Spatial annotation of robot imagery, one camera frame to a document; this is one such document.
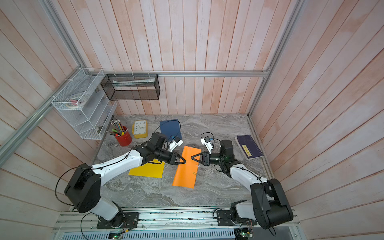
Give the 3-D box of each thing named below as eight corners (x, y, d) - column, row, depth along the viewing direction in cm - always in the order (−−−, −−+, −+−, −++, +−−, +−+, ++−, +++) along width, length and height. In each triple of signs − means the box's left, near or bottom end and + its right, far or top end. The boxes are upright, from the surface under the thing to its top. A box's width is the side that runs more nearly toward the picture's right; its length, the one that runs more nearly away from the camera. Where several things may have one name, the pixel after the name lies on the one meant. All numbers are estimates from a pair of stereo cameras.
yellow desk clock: (132, 139, 107) (131, 137, 105) (133, 123, 117) (132, 120, 115) (147, 137, 109) (146, 134, 106) (147, 121, 119) (146, 119, 116)
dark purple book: (246, 160, 97) (248, 158, 95) (234, 138, 109) (235, 136, 107) (261, 156, 99) (263, 154, 97) (248, 135, 111) (249, 133, 108)
